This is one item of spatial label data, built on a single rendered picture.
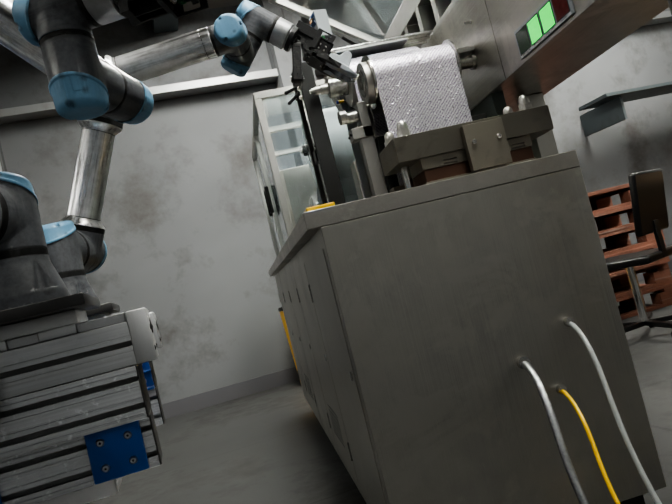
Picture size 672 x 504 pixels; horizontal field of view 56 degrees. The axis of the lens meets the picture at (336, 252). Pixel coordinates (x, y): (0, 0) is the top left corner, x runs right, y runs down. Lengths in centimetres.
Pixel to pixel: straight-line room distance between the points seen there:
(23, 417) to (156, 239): 427
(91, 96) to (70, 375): 45
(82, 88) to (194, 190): 447
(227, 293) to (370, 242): 399
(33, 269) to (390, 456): 80
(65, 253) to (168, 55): 54
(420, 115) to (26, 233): 104
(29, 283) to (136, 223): 425
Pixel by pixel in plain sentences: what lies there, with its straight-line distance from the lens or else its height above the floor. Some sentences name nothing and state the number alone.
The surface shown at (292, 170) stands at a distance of 271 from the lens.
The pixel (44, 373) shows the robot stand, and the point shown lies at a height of 71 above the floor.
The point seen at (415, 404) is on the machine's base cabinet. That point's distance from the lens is 141.
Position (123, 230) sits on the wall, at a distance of 536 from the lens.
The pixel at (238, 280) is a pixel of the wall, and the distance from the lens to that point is 533.
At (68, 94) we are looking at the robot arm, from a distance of 97.
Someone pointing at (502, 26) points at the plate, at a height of 126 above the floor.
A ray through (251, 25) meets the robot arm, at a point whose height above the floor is 145.
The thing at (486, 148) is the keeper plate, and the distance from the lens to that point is 154.
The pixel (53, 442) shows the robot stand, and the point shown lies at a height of 60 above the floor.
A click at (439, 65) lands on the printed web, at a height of 124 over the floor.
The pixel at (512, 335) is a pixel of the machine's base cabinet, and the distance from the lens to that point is 147.
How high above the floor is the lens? 74
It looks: 3 degrees up
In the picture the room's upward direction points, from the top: 14 degrees counter-clockwise
